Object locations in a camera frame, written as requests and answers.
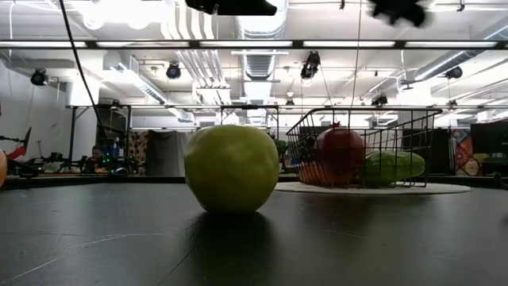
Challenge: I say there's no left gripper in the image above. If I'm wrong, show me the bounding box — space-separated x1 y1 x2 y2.
185 0 279 17

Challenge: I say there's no red apple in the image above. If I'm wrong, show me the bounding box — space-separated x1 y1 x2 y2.
316 122 367 176

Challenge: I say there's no dark blue grape bunch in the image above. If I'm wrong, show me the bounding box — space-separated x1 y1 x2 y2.
302 134 319 164

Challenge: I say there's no green apple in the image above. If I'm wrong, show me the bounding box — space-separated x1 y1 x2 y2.
183 124 280 215

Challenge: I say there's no bright orange tangerine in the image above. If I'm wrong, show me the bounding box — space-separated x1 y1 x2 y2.
298 160 360 187

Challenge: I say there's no red-orange mango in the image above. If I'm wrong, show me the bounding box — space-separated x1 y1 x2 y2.
0 149 9 188

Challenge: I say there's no black overhead light bar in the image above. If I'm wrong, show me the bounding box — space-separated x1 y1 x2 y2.
0 38 508 51

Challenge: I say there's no green potted plant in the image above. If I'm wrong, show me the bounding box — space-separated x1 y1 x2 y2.
273 138 290 172

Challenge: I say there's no black monitor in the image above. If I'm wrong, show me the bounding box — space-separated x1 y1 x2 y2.
470 121 508 178

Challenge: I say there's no colourful patterned tapestry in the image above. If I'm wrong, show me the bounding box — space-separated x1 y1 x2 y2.
450 127 483 177

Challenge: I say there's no gray cloth cover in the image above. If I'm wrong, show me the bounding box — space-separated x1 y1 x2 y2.
145 129 191 177

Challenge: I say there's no patterned fabric panel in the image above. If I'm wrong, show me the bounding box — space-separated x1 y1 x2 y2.
126 130 148 176

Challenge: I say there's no white round plate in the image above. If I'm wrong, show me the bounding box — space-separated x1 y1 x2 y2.
273 181 472 195

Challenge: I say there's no person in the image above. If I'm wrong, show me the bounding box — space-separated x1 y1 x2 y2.
84 145 111 175

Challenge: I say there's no red and black background robot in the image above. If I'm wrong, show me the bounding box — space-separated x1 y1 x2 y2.
0 126 40 179

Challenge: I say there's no silver ventilation duct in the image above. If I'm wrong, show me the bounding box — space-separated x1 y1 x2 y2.
235 0 287 83

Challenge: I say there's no wire basket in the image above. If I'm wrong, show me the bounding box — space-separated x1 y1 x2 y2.
285 106 444 188

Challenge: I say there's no long black cable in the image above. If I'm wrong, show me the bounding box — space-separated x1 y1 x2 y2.
58 0 109 140

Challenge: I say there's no black background frame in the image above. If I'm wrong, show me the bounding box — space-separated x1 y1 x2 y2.
65 103 134 176

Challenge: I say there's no black metal table frame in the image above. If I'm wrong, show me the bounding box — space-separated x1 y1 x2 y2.
0 173 508 191

